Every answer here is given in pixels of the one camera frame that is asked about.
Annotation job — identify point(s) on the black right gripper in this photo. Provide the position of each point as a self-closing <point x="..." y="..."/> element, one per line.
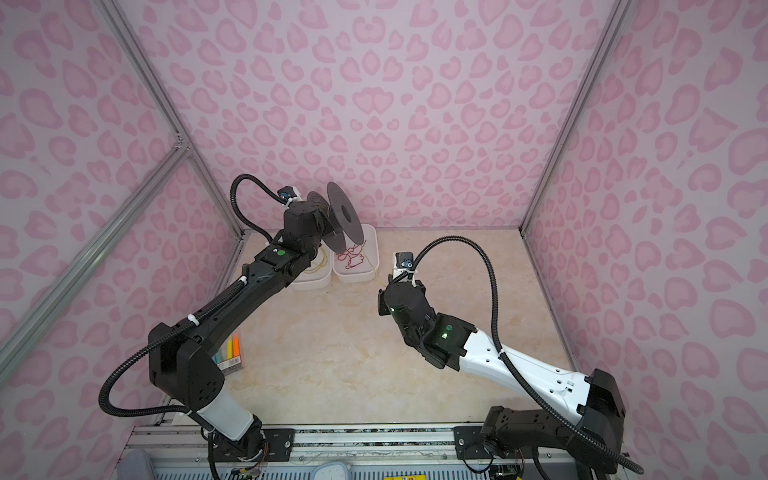
<point x="384" y="299"/>

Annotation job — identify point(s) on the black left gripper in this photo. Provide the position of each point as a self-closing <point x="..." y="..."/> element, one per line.
<point x="322" y="221"/>

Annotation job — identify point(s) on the dark grey cable spool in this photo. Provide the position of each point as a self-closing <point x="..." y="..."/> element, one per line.
<point x="340" y="221"/>

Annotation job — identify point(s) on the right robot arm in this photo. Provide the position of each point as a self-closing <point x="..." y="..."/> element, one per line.
<point x="581" y="414"/>

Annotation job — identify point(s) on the white plastic tray right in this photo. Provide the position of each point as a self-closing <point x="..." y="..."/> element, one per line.
<point x="358" y="262"/>

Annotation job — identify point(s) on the white plastic tray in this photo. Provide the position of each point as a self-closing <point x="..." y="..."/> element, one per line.
<point x="358" y="262"/>
<point x="319" y="273"/>

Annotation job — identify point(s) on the white plastic tray left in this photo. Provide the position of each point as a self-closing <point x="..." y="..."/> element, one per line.
<point x="319" y="273"/>

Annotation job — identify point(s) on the pack of coloured markers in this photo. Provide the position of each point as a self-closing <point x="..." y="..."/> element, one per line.
<point x="229" y="357"/>

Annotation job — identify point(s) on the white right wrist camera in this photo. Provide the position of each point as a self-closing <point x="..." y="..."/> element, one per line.
<point x="403" y="267"/>

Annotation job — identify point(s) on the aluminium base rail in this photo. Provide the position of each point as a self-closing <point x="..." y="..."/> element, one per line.
<point x="342" y="451"/>

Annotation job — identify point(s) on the aluminium frame left post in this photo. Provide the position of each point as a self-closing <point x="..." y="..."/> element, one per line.
<point x="128" y="40"/>

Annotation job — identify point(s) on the aluminium frame post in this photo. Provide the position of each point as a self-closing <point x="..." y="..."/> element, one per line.
<point x="607" y="41"/>
<point x="128" y="40"/>

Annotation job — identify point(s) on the aluminium frame diagonal bar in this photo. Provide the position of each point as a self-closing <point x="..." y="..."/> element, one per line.
<point x="38" y="320"/>

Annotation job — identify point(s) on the aluminium frame right post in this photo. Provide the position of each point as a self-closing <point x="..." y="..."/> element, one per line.
<point x="607" y="41"/>

